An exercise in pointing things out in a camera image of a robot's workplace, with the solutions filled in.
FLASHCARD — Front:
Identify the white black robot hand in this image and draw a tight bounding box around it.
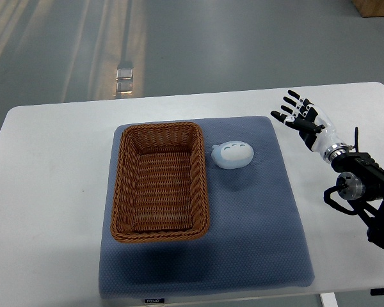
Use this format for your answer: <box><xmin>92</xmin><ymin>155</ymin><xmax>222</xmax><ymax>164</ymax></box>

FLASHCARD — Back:
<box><xmin>271</xmin><ymin>90</ymin><xmax>348</xmax><ymax>163</ymax></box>

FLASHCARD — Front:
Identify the blue white plush toy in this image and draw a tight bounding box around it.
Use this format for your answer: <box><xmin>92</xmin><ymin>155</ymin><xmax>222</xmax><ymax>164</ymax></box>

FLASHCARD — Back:
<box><xmin>211</xmin><ymin>141</ymin><xmax>254</xmax><ymax>169</ymax></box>

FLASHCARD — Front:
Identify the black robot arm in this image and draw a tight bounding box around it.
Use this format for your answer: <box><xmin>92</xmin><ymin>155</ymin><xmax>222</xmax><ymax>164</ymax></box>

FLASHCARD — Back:
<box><xmin>323</xmin><ymin>128</ymin><xmax>384</xmax><ymax>249</ymax></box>

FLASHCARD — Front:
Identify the brown wicker basket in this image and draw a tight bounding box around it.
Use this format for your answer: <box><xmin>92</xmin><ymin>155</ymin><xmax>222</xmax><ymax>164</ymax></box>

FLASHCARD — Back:
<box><xmin>110</xmin><ymin>122</ymin><xmax>210</xmax><ymax>243</ymax></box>

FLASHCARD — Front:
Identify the wooden box corner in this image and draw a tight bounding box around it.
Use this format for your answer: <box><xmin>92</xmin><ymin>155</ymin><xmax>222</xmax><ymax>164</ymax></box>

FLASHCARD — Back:
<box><xmin>352</xmin><ymin>0</ymin><xmax>384</xmax><ymax>18</ymax></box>

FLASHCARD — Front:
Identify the blue fabric cushion mat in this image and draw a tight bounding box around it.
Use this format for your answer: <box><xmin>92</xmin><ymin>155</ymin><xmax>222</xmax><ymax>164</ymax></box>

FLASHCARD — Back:
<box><xmin>99</xmin><ymin>116</ymin><xmax>314</xmax><ymax>299</ymax></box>

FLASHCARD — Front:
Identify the metal floor socket plate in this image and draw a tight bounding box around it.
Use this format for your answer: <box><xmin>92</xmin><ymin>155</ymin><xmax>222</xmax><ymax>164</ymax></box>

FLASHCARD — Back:
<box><xmin>115</xmin><ymin>61</ymin><xmax>134</xmax><ymax>95</ymax></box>

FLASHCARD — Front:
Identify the black bracket under table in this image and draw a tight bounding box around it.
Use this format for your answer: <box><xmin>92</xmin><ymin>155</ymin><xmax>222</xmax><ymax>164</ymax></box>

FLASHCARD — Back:
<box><xmin>370</xmin><ymin>288</ymin><xmax>384</xmax><ymax>296</ymax></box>

